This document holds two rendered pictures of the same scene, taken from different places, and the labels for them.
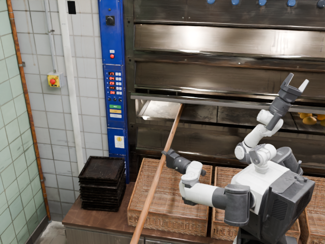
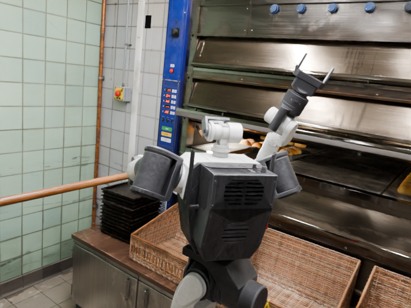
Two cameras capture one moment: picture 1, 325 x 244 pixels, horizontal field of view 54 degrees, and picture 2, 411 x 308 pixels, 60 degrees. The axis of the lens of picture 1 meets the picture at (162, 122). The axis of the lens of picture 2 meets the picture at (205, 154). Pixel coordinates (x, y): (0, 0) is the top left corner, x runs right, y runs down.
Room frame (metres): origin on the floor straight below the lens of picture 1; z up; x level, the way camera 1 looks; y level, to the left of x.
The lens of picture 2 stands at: (0.14, -0.88, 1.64)
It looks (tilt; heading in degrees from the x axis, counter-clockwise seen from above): 12 degrees down; 24
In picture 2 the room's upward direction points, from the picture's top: 6 degrees clockwise
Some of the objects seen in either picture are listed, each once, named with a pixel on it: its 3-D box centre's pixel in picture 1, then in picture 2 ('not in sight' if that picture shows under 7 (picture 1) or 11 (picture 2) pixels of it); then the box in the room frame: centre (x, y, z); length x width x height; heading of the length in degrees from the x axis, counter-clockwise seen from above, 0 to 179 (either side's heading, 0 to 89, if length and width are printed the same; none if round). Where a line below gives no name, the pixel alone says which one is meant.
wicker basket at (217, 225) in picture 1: (252, 204); (286, 281); (1.77, -0.65, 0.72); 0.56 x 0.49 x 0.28; 81
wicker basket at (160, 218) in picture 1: (171, 194); (193, 240); (1.87, -0.08, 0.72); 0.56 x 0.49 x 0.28; 80
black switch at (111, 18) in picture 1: (109, 17); (174, 28); (2.17, 0.36, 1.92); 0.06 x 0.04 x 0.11; 80
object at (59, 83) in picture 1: (55, 79); (122, 93); (2.26, 0.80, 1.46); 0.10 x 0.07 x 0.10; 80
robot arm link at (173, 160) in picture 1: (176, 162); not in sight; (1.58, -0.08, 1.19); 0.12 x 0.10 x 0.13; 44
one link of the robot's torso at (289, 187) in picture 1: (268, 200); (221, 200); (1.16, -0.49, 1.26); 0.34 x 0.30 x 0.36; 135
